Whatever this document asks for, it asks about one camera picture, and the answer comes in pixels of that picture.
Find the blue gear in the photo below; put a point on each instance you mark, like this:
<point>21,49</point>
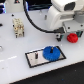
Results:
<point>51,53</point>

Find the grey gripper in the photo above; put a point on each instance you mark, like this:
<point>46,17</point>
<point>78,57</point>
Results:
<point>68,27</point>

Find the beige connector block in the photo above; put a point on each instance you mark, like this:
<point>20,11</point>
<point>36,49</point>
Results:
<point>18,27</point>

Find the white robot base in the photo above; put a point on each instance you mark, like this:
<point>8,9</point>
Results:
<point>13,6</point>

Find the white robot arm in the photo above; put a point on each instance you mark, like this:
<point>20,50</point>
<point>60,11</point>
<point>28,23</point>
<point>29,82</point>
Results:
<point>66,16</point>

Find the black-framed peg base plate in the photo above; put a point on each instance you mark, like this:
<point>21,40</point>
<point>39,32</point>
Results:
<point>32,62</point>

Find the red gear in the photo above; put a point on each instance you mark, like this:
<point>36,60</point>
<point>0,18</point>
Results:
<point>72,37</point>

